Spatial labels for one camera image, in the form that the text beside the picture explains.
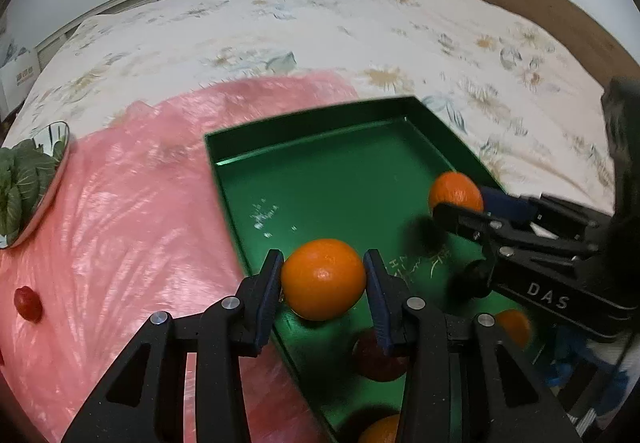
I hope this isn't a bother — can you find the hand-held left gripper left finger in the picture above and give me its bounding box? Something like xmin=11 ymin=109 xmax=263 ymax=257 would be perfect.
xmin=60 ymin=249 xmax=286 ymax=443

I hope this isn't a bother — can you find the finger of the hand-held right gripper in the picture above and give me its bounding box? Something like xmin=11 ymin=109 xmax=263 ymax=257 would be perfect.
xmin=432 ymin=202 xmax=601 ymax=299
xmin=482 ymin=188 xmax=601 ymax=238

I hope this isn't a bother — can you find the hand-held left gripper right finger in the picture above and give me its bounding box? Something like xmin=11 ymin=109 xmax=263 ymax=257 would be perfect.
xmin=363 ymin=249 xmax=583 ymax=443

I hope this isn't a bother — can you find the orange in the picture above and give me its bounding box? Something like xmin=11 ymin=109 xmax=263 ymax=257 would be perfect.
xmin=492 ymin=309 xmax=532 ymax=349
xmin=428 ymin=171 xmax=485 ymax=216
xmin=281 ymin=238 xmax=367 ymax=322
xmin=357 ymin=414 xmax=402 ymax=443

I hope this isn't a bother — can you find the large red apple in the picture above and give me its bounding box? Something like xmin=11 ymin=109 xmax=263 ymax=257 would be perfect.
xmin=352 ymin=329 xmax=408 ymax=383

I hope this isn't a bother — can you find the green rectangular tray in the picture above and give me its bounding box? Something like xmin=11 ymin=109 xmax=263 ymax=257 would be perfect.
xmin=204 ymin=95 xmax=546 ymax=443

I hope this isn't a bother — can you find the blue cloth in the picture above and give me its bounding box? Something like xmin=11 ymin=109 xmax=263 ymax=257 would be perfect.
xmin=545 ymin=325 xmax=631 ymax=406

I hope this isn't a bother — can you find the pink plastic sheet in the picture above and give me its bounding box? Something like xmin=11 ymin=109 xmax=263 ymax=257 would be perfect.
xmin=0 ymin=69 xmax=361 ymax=443

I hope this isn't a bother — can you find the green leafy vegetable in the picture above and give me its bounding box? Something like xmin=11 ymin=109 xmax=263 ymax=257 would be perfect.
xmin=0 ymin=138 xmax=63 ymax=236

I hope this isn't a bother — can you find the blue-rimmed white plate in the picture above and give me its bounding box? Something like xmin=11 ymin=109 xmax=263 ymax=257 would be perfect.
xmin=0 ymin=121 xmax=71 ymax=250

